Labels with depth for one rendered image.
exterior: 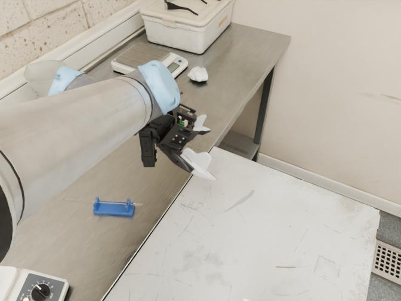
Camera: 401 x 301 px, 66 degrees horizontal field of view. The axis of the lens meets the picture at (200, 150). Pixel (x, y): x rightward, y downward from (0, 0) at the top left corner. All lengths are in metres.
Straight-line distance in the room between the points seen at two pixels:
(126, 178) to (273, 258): 0.44
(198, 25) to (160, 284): 0.95
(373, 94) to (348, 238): 0.94
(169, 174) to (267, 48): 0.79
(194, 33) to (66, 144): 1.12
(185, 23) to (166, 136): 0.78
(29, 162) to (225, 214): 0.64
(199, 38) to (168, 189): 0.70
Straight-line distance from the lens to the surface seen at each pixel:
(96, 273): 0.77
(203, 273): 0.73
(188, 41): 1.37
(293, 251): 0.78
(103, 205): 0.84
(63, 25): 1.31
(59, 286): 0.75
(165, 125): 0.61
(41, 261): 0.83
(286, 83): 1.70
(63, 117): 0.26
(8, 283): 0.73
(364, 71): 1.60
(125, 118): 0.34
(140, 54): 1.31
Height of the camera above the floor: 1.58
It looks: 47 degrees down
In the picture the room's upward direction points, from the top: straight up
